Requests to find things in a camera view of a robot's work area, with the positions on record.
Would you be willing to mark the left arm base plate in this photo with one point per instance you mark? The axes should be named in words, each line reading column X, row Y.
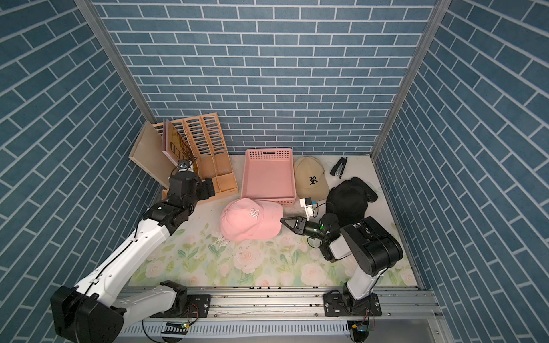
column 188, row 305

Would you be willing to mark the beige baseball cap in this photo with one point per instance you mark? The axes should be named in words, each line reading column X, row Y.
column 310, row 180

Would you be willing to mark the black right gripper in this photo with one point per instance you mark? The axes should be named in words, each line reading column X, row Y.
column 298, row 231

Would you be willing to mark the black baseball cap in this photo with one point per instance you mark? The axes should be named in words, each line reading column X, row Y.
column 349, row 201

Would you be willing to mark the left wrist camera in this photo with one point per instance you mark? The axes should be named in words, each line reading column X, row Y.
column 185, row 165

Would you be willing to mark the floral table mat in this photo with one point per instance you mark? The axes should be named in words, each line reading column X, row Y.
column 197, row 254

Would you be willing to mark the wanted poster book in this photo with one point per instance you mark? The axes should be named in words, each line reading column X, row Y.
column 175, row 145

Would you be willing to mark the black stapler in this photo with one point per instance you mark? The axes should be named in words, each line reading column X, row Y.
column 338, row 169

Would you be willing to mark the orange plastic file organizer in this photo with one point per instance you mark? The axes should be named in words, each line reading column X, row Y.
column 204, row 134

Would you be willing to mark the beige cardboard folder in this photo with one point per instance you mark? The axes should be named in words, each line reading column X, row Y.
column 147, row 154

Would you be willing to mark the aluminium mounting rail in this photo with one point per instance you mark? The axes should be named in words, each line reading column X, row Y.
column 392, row 314

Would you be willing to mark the pink plastic basket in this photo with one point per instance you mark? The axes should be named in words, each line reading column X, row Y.
column 269, row 176

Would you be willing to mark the pink baseball cap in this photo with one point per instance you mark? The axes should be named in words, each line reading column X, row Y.
column 247, row 219

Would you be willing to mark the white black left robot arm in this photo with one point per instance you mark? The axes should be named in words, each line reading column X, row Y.
column 91, row 311

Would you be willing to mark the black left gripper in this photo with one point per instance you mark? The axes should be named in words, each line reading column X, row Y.
column 206, row 193

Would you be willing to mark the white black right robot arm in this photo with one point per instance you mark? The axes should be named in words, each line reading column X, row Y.
column 375, row 250

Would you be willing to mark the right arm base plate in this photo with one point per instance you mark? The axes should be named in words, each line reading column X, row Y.
column 340, row 305

